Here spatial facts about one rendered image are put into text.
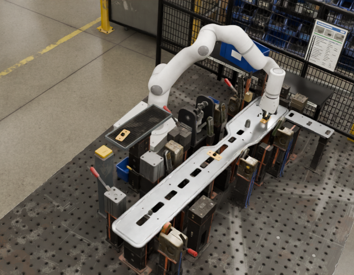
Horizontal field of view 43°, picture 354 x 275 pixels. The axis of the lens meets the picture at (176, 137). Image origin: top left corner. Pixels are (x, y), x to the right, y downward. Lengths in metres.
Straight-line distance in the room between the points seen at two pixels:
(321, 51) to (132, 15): 2.77
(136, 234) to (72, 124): 2.27
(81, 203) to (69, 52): 2.89
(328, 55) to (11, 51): 3.49
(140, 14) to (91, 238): 3.27
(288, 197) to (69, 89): 2.65
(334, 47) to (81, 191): 1.76
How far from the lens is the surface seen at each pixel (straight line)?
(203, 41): 2.38
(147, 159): 2.20
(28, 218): 2.54
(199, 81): 3.51
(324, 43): 3.00
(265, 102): 2.64
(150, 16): 5.12
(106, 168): 2.20
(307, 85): 3.08
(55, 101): 4.45
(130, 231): 2.05
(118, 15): 5.40
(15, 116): 4.34
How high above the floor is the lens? 2.64
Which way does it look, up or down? 41 degrees down
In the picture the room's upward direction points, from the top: 5 degrees clockwise
